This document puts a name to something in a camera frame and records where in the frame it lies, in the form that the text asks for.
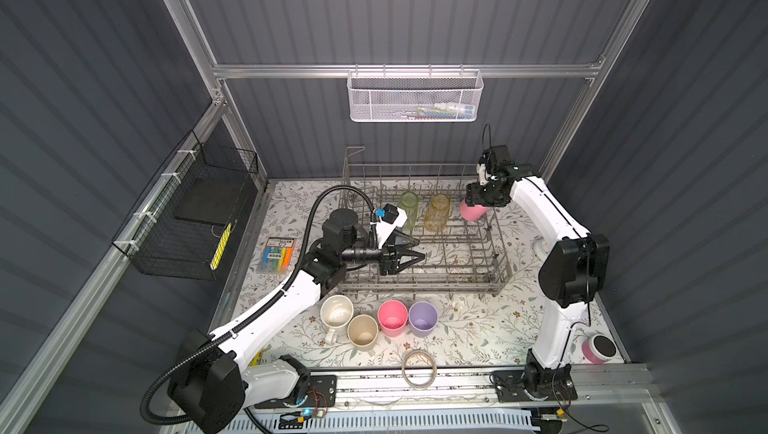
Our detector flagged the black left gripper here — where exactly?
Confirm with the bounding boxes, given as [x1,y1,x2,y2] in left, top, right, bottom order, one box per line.
[339,231,424,277]

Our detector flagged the pink cup front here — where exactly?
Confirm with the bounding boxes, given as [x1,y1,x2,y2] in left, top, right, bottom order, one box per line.
[459,201,489,222]

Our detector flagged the pink cup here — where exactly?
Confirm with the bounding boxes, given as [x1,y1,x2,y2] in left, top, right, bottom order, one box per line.
[377,300,409,338]
[459,201,489,222]

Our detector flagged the yellow glass tumbler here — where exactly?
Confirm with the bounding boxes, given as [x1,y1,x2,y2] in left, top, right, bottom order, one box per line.
[424,194,451,233]

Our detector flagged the green glass tumbler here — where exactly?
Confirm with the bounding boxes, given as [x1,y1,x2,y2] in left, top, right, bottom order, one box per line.
[397,191,419,234]

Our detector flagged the purple cup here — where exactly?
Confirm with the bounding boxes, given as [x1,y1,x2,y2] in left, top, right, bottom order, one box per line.
[408,301,439,337]

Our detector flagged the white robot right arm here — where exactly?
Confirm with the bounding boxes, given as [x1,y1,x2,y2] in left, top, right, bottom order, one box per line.
[460,145,610,398]

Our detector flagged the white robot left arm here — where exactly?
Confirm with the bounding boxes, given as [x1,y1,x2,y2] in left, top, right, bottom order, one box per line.
[167,204,424,433]

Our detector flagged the beige cup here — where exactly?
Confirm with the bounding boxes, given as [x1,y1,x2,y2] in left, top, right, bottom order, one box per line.
[347,314,379,352]

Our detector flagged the white ceramic mug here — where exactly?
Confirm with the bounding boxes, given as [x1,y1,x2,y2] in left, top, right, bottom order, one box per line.
[320,295,354,346]

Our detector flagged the items in white basket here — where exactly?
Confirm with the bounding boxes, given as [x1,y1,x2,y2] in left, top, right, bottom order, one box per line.
[395,103,476,122]

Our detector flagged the clear tape roll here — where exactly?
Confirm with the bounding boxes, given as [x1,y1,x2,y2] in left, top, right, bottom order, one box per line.
[401,350,437,390]

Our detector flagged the coloured marker pack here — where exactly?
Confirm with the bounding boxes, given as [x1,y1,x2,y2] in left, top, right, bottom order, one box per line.
[258,237,296,273]

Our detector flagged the yellow marker on table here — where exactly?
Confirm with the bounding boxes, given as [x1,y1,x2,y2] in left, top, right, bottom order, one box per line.
[249,350,264,367]

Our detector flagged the yellow marker in basket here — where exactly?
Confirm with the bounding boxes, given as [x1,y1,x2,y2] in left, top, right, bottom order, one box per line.
[209,223,233,271]

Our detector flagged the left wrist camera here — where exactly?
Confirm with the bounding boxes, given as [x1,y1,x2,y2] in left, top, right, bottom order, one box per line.
[371,204,407,249]

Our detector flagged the grey wire dish rack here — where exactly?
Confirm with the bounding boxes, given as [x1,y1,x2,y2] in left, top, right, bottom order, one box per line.
[341,147,518,296]

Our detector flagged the white mesh wall basket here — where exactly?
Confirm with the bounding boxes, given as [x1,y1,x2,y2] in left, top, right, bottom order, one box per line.
[346,68,484,123]

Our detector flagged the black wire wall basket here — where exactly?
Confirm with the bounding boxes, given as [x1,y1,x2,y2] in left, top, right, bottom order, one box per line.
[112,134,263,281]

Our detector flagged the black corrugated cable hose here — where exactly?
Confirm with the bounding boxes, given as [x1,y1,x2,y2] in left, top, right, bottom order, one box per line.
[139,185,378,434]

